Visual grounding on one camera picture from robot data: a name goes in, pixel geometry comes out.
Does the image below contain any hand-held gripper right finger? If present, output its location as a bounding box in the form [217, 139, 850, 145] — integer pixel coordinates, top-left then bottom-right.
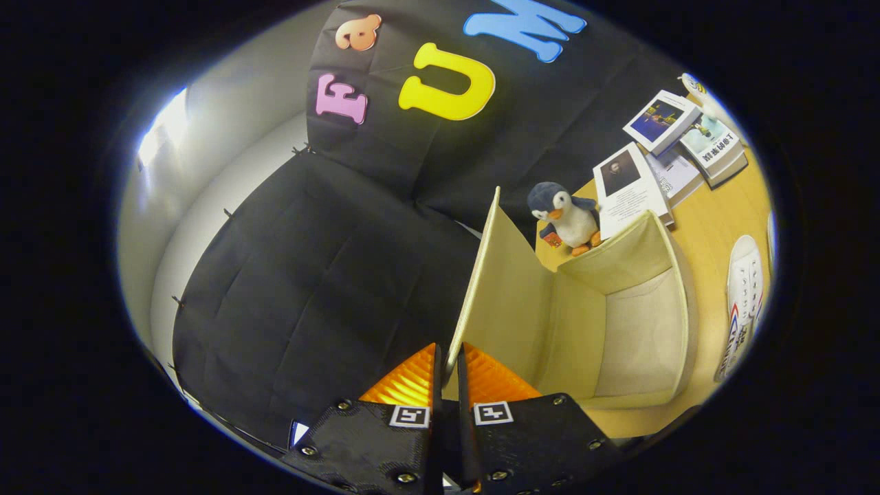
[456, 342, 623, 495]

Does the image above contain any black backdrop cloth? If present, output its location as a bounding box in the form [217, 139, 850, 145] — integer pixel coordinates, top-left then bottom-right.
[172, 0, 695, 451]

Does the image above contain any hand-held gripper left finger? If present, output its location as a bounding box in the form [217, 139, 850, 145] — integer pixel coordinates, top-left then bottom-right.
[282, 342, 444, 495]

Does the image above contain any book with portrait cover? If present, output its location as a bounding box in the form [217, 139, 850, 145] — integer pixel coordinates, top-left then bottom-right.
[593, 142, 676, 240]

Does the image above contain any beige fabric storage box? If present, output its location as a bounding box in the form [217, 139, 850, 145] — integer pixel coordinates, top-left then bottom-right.
[443, 186, 699, 411]

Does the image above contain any book with blue picture cover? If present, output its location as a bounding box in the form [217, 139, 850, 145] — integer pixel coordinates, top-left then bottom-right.
[623, 89, 702, 156]

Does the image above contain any book with teal cover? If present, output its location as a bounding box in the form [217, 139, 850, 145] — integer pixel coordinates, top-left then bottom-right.
[679, 113, 747, 181]

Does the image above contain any white book with text cover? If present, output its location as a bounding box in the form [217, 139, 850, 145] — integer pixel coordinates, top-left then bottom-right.
[646, 148, 705, 208]

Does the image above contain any grey penguin plush toy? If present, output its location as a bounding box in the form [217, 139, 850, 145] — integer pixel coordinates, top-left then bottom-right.
[527, 181, 602, 257]

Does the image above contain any white duck plush toy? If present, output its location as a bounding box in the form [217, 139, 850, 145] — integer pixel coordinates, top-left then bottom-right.
[681, 72, 740, 138]

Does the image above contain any thick plain white book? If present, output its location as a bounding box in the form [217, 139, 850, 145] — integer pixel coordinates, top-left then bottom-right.
[705, 148, 750, 190]

